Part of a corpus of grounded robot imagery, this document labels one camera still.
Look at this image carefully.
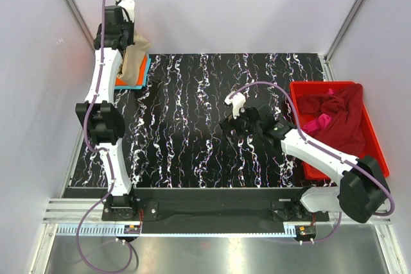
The right controller board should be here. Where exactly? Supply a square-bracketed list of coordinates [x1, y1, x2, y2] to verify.
[297, 225, 317, 237]

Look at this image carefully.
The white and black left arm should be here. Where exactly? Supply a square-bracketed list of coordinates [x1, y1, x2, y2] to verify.
[75, 0, 138, 221]

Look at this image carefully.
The controller board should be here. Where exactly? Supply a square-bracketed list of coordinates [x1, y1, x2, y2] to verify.
[124, 225, 142, 234]
[297, 225, 317, 237]

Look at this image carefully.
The aluminium corner post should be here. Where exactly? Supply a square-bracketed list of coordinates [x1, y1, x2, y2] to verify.
[63, 0, 95, 56]
[324, 0, 366, 63]

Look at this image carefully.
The folded teal t-shirt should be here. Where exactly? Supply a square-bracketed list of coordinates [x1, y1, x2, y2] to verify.
[113, 53, 152, 90]

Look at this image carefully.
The aluminium frame rail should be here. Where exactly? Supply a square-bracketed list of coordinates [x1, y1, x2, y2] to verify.
[41, 198, 392, 239]

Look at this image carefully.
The right aluminium corner post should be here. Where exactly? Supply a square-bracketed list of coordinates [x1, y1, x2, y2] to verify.
[324, 0, 366, 63]

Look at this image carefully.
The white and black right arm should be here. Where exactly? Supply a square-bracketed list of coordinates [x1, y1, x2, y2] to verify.
[220, 101, 395, 223]

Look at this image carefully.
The left aluminium corner post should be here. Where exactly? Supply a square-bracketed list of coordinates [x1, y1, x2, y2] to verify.
[63, 0, 95, 56]

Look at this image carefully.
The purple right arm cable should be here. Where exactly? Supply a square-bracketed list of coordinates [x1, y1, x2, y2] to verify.
[229, 81, 396, 245]

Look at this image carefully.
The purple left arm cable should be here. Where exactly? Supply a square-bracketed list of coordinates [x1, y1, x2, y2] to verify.
[75, 0, 139, 271]

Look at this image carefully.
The left controller board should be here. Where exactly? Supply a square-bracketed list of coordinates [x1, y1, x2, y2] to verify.
[124, 225, 142, 234]

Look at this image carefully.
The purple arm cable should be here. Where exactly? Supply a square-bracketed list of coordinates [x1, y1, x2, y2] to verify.
[75, 0, 139, 271]
[229, 81, 396, 245]

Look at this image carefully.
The beige t-shirt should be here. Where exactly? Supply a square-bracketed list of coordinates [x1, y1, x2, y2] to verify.
[116, 32, 151, 87]

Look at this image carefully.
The pink garment in bin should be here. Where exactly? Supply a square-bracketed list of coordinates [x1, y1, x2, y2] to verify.
[302, 89, 335, 135]

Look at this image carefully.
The black marble-pattern mat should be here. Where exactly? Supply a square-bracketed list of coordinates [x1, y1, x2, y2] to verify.
[69, 52, 331, 189]

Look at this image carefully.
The folded orange t-shirt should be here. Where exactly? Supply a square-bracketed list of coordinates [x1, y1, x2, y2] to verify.
[114, 55, 150, 87]

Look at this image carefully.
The dark red t-shirt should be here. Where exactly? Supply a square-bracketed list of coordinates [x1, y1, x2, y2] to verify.
[297, 83, 365, 157]

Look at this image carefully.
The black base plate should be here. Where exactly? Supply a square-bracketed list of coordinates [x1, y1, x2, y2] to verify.
[101, 187, 329, 223]

